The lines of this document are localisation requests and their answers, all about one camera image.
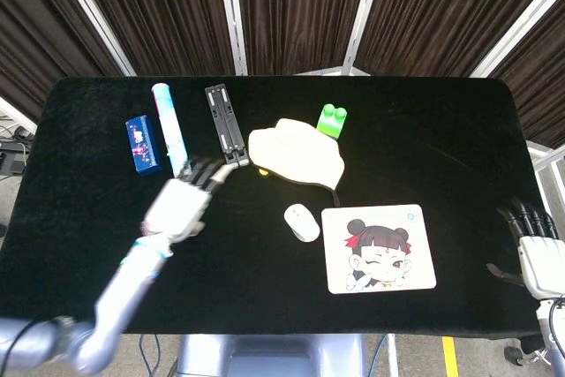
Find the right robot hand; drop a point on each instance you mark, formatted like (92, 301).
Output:
(540, 262)

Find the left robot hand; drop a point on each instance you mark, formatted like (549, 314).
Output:
(178, 209)

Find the white computer mouse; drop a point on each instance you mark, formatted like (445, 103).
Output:
(301, 222)

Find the cartoon girl mouse pad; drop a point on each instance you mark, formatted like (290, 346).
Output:
(379, 249)

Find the blue carton box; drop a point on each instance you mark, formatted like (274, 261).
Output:
(142, 144)

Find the white wrap roll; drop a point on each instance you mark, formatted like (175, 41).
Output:
(170, 130)

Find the small yellow black object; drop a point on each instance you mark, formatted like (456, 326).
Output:
(263, 171)

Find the black caster wheel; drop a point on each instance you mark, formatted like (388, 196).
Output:
(514, 354)

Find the black folding laptop stand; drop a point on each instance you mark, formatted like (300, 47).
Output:
(226, 125)

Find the cream cloth with black trim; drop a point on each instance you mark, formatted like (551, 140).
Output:
(296, 154)

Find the brown pleated curtain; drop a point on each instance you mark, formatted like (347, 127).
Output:
(159, 10)
(538, 90)
(441, 10)
(35, 41)
(300, 10)

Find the black velvet tablecloth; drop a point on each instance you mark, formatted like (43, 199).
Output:
(397, 165)

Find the grey robot torso base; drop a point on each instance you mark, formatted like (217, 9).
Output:
(273, 357)

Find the green toy brick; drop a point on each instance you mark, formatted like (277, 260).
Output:
(332, 121)

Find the white frame post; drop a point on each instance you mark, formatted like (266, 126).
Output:
(516, 28)
(362, 19)
(92, 19)
(231, 15)

